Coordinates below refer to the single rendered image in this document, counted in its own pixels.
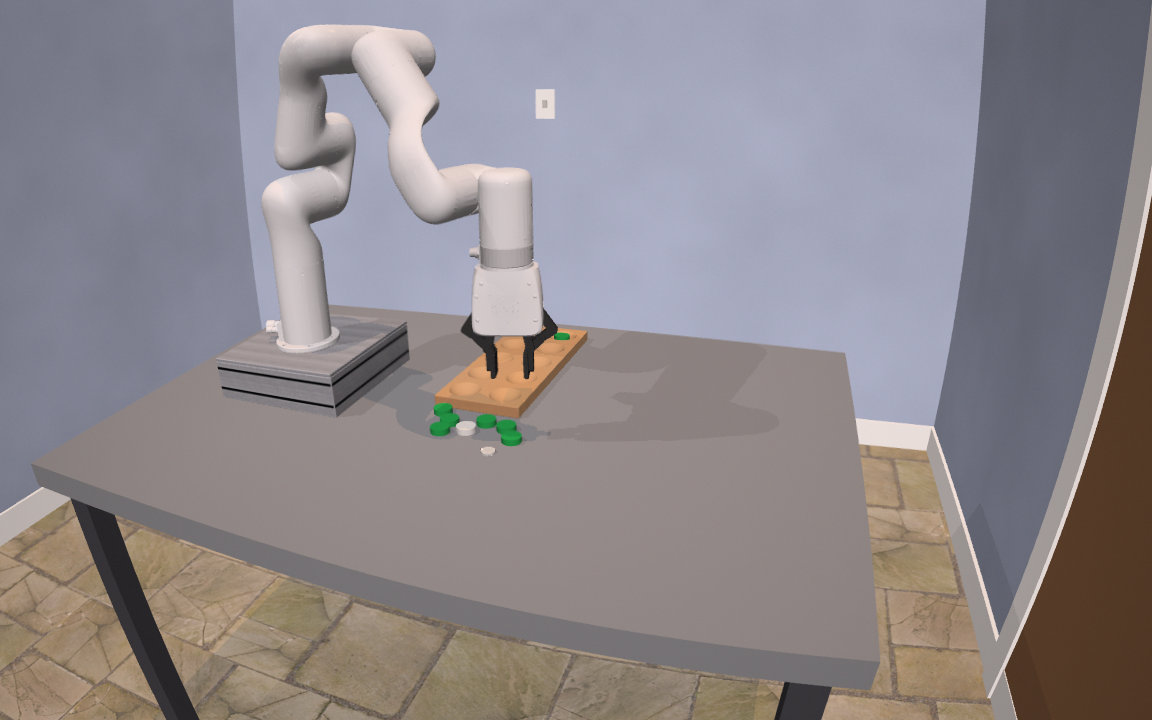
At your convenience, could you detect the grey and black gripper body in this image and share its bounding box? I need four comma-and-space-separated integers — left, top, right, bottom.
472, 262, 544, 338

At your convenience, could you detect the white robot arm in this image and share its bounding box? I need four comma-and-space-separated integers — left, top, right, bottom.
262, 25, 535, 353

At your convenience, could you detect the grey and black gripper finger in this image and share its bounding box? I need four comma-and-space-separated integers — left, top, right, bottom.
523, 308, 558, 379
461, 314, 498, 379

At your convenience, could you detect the tan tray with round pockets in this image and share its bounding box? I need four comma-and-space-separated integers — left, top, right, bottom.
435, 328, 588, 418

